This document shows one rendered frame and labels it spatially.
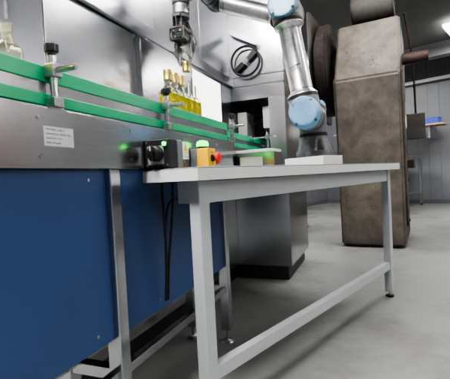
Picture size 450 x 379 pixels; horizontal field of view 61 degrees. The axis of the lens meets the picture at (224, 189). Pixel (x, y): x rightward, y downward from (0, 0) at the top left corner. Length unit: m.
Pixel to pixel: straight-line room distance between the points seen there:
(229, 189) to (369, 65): 2.87
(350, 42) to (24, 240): 3.62
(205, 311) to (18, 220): 0.53
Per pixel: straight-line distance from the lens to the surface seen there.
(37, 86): 0.87
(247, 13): 1.82
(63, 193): 0.88
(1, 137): 0.77
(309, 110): 1.47
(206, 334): 1.09
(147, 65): 1.72
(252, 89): 2.68
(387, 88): 3.72
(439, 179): 8.40
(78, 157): 0.89
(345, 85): 3.77
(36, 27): 1.37
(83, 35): 1.48
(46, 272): 0.86
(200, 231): 1.02
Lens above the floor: 0.72
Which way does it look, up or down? 2 degrees down
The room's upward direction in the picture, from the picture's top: 3 degrees counter-clockwise
